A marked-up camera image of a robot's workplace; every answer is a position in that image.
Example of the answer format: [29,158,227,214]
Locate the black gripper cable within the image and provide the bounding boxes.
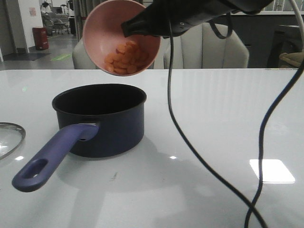
[244,0,304,228]

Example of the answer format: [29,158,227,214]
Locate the glass lid with blue knob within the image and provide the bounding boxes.
[0,122,26,159]

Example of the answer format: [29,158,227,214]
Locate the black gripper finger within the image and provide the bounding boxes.
[121,4,170,37]

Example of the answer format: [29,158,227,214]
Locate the orange ham slices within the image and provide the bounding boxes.
[104,40,149,75]

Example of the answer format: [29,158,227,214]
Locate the dark blue saucepan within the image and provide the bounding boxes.
[12,84,147,192]

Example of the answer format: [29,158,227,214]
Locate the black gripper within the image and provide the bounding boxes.
[166,0,274,38]

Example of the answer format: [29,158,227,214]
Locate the pink bowl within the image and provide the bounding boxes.
[82,0,155,76]

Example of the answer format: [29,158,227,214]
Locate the beige chair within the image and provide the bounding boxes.
[172,23,249,69]
[72,37,161,72]

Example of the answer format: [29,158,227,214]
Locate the right beige chair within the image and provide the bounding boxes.
[172,23,249,69]

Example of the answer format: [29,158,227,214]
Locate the grey counter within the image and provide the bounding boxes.
[232,13,299,68]

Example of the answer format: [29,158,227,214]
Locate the left beige chair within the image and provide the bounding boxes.
[72,37,161,72]

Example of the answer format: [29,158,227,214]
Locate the black thin cable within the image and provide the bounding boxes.
[167,19,268,228]

